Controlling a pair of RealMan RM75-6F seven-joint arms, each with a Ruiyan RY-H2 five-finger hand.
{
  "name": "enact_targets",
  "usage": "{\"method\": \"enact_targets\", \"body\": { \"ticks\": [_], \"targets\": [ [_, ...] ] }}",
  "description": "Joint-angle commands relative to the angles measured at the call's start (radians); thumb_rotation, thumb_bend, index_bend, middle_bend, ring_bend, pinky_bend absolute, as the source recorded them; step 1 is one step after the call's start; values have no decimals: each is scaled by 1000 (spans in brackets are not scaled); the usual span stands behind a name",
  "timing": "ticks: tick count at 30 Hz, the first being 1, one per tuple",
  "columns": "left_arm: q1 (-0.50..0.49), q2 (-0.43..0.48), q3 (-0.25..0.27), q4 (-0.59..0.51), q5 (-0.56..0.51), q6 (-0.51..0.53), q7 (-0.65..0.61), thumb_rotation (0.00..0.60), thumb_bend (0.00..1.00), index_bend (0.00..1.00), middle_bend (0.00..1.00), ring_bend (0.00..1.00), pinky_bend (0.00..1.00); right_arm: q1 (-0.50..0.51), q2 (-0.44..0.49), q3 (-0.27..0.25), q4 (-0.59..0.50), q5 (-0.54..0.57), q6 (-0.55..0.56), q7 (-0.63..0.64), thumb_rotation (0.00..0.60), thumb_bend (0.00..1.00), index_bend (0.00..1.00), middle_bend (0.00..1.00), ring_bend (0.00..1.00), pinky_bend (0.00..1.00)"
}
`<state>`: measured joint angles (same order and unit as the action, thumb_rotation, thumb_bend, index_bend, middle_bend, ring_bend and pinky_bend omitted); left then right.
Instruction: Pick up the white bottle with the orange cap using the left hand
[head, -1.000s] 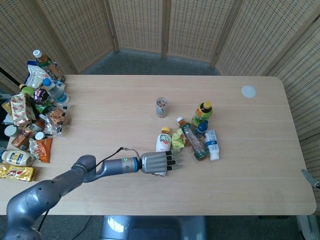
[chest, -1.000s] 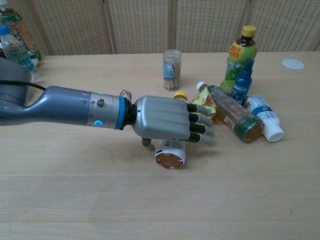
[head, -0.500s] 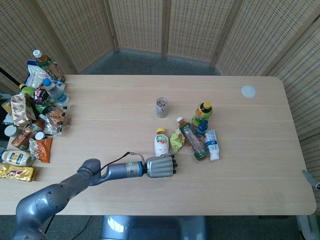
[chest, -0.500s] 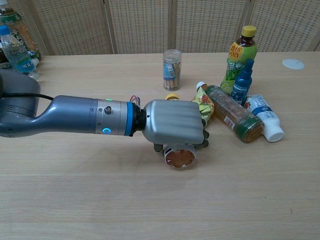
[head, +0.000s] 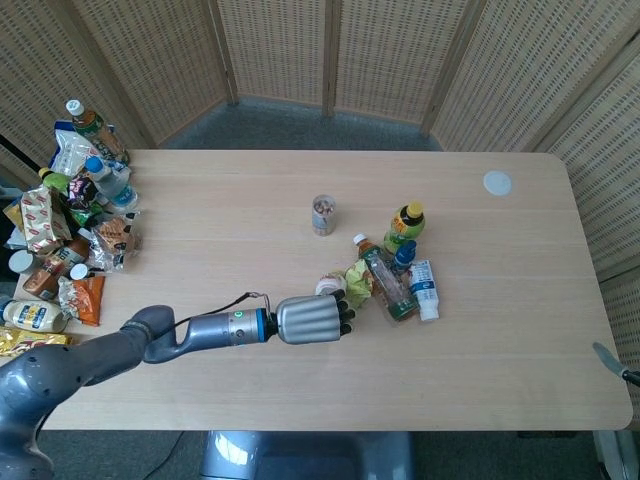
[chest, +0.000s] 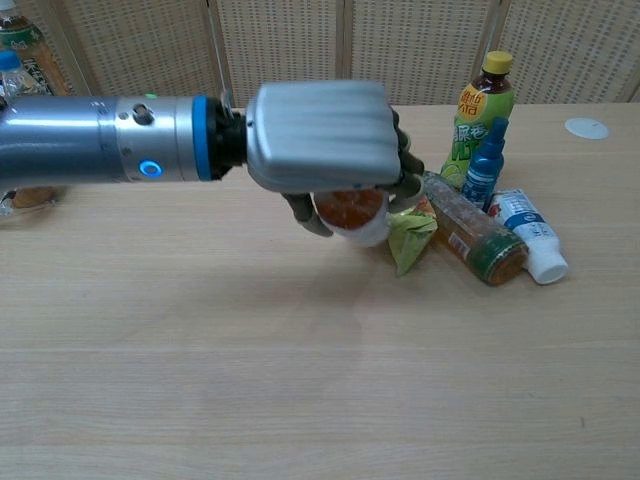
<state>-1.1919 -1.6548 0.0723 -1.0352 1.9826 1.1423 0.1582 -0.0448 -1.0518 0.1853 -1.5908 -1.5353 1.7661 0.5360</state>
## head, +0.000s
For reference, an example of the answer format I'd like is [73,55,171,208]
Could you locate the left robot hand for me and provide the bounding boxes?
[275,288,357,347]

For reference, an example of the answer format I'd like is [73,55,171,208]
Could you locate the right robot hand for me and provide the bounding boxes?
[592,342,640,387]

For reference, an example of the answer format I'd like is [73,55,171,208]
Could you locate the white pink yogurt bottle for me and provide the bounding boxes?
[314,271,350,300]

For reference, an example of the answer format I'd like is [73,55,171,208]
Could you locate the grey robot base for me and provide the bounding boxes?
[199,430,416,480]

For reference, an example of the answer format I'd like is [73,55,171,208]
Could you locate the crumpled green yellow wrapper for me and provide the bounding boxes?
[341,257,376,310]

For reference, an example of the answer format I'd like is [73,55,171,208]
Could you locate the tea bottle with white cap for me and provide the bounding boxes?
[352,233,419,322]

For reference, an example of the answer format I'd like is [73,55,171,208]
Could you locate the clear jar of nuts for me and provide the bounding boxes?
[311,194,337,238]

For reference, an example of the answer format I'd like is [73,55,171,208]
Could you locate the white bottle with blue label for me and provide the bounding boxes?
[408,258,441,322]

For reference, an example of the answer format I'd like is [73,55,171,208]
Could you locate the green bottle with yellow cap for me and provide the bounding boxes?
[382,200,427,257]

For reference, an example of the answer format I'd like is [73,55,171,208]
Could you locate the silver orange snack bag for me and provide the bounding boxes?
[87,213,144,274]

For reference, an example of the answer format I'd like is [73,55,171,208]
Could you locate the clear water bottle blue cap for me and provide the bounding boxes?
[84,155,139,210]

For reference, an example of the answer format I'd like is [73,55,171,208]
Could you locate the brown label bottle white cap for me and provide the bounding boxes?
[45,237,92,281]

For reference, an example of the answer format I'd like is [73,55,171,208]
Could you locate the dark purple snack bag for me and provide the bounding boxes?
[63,174,104,214]

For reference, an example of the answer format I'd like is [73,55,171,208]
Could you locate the woven wicker folding screen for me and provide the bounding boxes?
[0,0,640,286]

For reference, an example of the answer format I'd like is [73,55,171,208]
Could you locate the brown bottle with grey cap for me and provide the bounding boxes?
[8,249,60,302]

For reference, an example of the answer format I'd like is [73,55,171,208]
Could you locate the cream sauce bottle yellow label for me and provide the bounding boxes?
[0,298,67,334]

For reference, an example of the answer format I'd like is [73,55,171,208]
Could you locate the gold red snack packet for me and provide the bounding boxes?
[0,327,74,359]

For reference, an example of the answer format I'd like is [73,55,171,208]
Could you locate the gold red snack bag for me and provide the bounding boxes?
[3,184,74,256]

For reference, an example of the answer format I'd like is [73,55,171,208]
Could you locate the green label tea bottle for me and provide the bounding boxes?
[65,98,130,166]

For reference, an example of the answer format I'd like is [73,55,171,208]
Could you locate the white blue snack bag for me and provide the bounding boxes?
[47,121,104,176]

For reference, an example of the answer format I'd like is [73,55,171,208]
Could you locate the small green bottle yellow cap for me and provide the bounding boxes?
[38,167,74,194]

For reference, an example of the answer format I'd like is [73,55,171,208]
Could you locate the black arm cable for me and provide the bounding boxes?
[172,290,274,332]

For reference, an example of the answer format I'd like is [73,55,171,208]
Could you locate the black floor cable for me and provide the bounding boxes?
[149,430,185,480]

